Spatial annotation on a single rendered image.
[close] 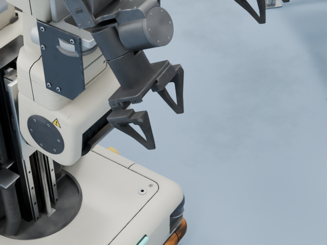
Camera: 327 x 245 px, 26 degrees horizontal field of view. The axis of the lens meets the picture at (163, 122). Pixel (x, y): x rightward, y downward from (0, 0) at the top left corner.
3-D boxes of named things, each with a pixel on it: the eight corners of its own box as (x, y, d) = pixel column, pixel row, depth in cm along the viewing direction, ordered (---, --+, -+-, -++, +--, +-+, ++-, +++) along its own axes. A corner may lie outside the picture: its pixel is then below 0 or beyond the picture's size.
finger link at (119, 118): (183, 128, 112) (156, 79, 108) (161, 156, 108) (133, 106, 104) (151, 132, 117) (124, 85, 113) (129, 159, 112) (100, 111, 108)
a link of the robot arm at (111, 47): (101, 10, 109) (79, 29, 106) (132, 2, 105) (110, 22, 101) (122, 48, 112) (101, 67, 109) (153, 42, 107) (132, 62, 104)
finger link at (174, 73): (202, 103, 117) (177, 55, 113) (182, 129, 112) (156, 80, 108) (171, 108, 121) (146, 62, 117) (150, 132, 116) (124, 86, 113)
